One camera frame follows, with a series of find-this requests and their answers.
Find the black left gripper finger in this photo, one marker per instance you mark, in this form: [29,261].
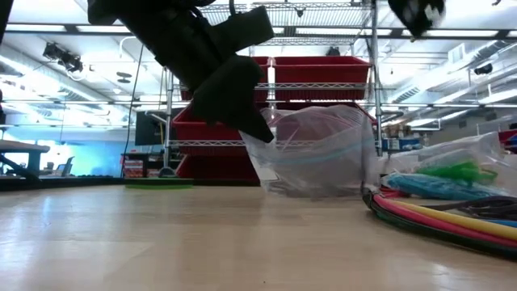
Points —
[230,93]

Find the white cardboard box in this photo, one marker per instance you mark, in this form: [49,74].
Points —
[387,163]

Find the dark purple rubber bands pile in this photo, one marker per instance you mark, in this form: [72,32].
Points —
[315,190]

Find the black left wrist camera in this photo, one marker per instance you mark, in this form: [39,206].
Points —
[246,28]

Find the clear plastic bags pile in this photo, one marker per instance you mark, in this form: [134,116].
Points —
[323,153]

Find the black background table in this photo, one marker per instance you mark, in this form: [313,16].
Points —
[24,146]

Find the green rubber bands pile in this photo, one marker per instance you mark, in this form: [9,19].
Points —
[460,171]

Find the black computer monitor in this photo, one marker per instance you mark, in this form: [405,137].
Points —
[151,129]

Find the blue rubber bands pile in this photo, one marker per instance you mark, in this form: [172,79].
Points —
[432,186]

